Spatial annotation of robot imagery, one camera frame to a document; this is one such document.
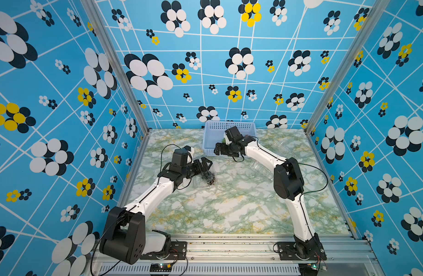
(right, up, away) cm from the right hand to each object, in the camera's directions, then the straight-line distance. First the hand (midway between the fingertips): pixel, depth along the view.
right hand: (222, 150), depth 99 cm
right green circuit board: (+35, -48, -29) cm, 66 cm away
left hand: (-7, -6, -14) cm, 17 cm away
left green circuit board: (-27, -49, -27) cm, 62 cm away
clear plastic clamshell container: (-13, -18, -5) cm, 23 cm away
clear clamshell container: (+42, +2, +10) cm, 44 cm away
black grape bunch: (-8, -14, -5) cm, 17 cm away
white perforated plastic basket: (-5, +12, +17) cm, 21 cm away
